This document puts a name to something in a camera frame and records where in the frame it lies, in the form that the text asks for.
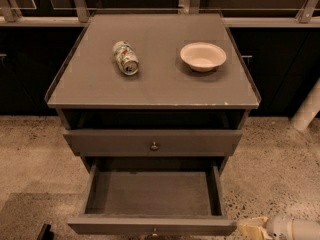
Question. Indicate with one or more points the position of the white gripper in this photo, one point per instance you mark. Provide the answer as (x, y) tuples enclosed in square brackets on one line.
[(279, 228)]

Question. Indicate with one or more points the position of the grey drawer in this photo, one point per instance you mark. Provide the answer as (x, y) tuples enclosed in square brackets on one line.
[(152, 143), (154, 198)]

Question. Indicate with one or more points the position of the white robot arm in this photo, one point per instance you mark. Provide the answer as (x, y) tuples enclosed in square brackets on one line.
[(303, 229)]

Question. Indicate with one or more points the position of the grey drawer cabinet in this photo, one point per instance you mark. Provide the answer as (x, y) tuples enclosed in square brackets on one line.
[(91, 92)]

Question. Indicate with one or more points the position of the grey top drawer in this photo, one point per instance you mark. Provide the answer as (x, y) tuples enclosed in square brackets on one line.
[(152, 143)]

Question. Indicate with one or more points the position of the white paper bowl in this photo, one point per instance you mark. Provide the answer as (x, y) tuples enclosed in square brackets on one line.
[(203, 57)]

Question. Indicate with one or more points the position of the black object at floor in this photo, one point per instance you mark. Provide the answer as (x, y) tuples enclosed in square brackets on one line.
[(45, 233)]

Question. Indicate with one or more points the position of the green white soda can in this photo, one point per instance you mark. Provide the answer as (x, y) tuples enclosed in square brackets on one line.
[(126, 58)]

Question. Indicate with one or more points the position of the white cylindrical post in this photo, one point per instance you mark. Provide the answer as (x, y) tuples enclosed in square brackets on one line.
[(308, 109)]

